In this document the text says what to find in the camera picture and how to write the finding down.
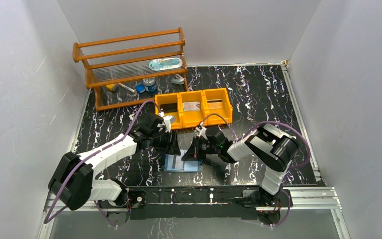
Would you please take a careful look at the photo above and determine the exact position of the white striped card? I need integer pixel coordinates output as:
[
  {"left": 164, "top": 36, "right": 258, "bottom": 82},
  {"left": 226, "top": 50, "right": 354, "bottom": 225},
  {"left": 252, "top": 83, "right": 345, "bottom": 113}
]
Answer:
[{"left": 170, "top": 155, "right": 184, "bottom": 170}]

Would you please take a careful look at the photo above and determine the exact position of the black card with stripe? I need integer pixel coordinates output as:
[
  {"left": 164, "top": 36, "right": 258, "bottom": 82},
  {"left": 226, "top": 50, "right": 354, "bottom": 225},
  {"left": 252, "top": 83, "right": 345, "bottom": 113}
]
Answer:
[{"left": 160, "top": 103, "right": 178, "bottom": 114}]

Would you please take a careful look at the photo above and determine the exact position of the orange card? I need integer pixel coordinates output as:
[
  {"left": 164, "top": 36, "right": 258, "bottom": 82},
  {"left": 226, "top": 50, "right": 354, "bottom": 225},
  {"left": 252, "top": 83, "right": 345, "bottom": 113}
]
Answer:
[{"left": 207, "top": 99, "right": 224, "bottom": 110}]

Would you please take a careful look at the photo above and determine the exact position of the white card with grey stripe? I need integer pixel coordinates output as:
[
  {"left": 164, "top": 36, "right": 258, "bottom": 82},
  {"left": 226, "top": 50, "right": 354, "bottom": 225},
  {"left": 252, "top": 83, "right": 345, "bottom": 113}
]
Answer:
[{"left": 183, "top": 102, "right": 200, "bottom": 112}]

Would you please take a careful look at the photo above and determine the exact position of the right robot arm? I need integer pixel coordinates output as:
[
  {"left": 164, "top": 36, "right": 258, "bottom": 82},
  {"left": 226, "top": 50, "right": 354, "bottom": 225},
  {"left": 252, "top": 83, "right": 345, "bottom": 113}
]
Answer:
[{"left": 182, "top": 123, "right": 299, "bottom": 197}]

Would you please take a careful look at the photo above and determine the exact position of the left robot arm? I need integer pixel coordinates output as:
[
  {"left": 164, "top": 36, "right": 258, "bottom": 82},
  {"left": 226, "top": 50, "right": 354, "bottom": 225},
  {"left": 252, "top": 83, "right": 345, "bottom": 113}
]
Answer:
[{"left": 48, "top": 113, "right": 181, "bottom": 211}]

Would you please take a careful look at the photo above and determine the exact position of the right yellow plastic bin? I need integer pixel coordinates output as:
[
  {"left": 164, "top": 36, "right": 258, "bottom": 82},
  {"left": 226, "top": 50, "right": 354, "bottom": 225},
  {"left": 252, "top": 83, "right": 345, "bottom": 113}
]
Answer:
[{"left": 203, "top": 88, "right": 233, "bottom": 123}]

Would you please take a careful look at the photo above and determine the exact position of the left yellow plastic bin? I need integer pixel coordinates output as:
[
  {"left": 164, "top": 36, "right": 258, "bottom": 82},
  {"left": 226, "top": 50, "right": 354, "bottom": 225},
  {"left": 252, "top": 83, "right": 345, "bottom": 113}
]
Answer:
[{"left": 155, "top": 93, "right": 182, "bottom": 129}]

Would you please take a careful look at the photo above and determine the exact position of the small blue box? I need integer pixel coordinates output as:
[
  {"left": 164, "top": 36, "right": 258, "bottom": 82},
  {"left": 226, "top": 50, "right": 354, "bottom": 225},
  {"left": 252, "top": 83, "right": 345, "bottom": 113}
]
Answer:
[{"left": 135, "top": 84, "right": 146, "bottom": 94}]

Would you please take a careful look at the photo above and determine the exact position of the white blue round tin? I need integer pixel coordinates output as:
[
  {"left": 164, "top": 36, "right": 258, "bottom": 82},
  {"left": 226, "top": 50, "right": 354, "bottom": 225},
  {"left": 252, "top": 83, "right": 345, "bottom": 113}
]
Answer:
[{"left": 142, "top": 77, "right": 158, "bottom": 93}]

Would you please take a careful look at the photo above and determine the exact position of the white red marker pen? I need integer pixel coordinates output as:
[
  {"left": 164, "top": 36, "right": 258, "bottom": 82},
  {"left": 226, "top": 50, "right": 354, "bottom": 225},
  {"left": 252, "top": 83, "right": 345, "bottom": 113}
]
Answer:
[{"left": 118, "top": 83, "right": 136, "bottom": 94}]

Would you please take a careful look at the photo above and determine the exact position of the yellow grey sponge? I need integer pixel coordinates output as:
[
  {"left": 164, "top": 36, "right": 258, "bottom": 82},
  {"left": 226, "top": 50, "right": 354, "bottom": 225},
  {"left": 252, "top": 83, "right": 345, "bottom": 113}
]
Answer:
[{"left": 106, "top": 84, "right": 119, "bottom": 92}]

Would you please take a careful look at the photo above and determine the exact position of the white stapler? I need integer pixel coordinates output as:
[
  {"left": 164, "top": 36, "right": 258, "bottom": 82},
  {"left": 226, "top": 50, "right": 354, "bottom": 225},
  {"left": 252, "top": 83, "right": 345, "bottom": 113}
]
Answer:
[{"left": 171, "top": 74, "right": 185, "bottom": 85}]

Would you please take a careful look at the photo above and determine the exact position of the blue white oval package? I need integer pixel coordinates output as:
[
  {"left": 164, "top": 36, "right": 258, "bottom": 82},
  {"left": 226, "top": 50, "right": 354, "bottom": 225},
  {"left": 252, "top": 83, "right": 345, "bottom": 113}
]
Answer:
[{"left": 149, "top": 57, "right": 183, "bottom": 71}]

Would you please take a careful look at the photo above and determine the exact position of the wooden shelf rack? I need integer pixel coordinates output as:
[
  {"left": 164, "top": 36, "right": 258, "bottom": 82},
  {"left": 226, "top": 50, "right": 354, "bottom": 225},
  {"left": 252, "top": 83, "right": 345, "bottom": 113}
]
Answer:
[{"left": 72, "top": 27, "right": 188, "bottom": 111}]

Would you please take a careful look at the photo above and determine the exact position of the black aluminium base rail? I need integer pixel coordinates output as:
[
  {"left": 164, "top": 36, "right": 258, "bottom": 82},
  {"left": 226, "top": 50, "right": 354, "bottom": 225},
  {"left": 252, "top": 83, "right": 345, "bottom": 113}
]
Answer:
[{"left": 44, "top": 186, "right": 343, "bottom": 228}]

